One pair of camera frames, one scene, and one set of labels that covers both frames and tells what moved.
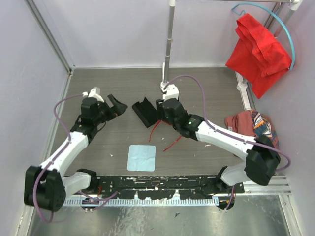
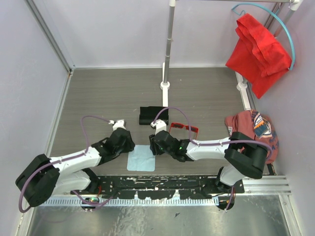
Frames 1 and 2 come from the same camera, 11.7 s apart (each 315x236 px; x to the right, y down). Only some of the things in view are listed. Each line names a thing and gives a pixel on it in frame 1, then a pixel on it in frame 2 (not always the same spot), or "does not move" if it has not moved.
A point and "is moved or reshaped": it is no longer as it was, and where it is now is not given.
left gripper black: [118, 108] → [131, 144]
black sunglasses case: [147, 113] is moved or reshaped
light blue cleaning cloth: [141, 158] does not move
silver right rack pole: [286, 20] does not move
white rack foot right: [242, 86] does not move
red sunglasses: [155, 126] is moved or reshaped
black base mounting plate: [154, 187] does not move
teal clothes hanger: [243, 12] does not move
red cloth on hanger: [258, 56] does not move
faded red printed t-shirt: [253, 123] does not move
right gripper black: [160, 111] → [154, 147]
